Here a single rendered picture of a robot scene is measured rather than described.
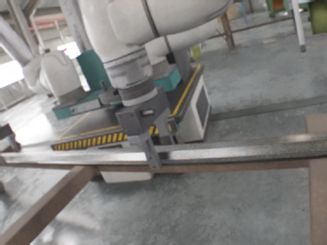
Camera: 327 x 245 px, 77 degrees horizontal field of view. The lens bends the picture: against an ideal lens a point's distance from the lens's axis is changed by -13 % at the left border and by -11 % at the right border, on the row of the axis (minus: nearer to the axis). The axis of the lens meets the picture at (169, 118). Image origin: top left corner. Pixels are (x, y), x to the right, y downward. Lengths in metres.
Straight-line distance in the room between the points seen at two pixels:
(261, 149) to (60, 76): 0.97
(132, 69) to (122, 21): 0.09
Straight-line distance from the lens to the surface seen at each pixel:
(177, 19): 0.42
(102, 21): 0.43
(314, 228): 0.34
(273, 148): 0.45
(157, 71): 0.94
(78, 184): 0.84
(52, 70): 1.19
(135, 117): 0.44
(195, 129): 1.12
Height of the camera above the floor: 0.63
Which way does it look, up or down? 21 degrees down
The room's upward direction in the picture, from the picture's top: 20 degrees counter-clockwise
